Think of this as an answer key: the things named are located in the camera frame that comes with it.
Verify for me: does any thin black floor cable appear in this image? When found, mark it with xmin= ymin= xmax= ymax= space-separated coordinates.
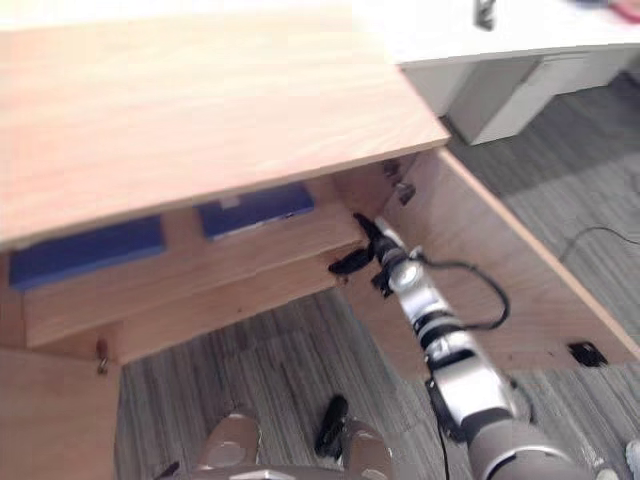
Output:
xmin=561 ymin=226 xmax=632 ymax=262

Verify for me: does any black door latch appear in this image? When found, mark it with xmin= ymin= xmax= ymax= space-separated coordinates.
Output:
xmin=566 ymin=340 xmax=609 ymax=369

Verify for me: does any white office desk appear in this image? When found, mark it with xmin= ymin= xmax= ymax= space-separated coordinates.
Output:
xmin=349 ymin=0 xmax=640 ymax=65

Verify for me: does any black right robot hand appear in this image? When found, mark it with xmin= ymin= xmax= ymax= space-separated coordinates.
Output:
xmin=328 ymin=212 xmax=405 ymax=276

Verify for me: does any metal door hinge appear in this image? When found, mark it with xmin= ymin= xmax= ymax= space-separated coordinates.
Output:
xmin=94 ymin=338 xmax=112 ymax=376
xmin=381 ymin=158 xmax=417 ymax=205

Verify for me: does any blue folder with label pocket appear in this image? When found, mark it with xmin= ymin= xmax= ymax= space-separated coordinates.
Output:
xmin=196 ymin=183 xmax=317 ymax=243

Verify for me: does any plain blue folder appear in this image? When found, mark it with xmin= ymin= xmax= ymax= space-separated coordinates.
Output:
xmin=8 ymin=214 xmax=168 ymax=294

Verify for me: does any wooden cabinet door with latch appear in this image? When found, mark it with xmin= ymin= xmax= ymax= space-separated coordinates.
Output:
xmin=344 ymin=149 xmax=640 ymax=382

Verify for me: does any wooden office cabinet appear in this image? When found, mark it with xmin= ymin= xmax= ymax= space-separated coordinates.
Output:
xmin=0 ymin=9 xmax=450 ymax=366

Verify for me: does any white drawer pedestal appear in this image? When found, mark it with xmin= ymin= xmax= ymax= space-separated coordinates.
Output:
xmin=402 ymin=49 xmax=622 ymax=147

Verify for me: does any silver left robot leg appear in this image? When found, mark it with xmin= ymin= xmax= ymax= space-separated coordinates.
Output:
xmin=192 ymin=407 xmax=262 ymax=474

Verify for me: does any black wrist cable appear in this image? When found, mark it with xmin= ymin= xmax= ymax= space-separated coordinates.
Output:
xmin=414 ymin=252 xmax=510 ymax=332

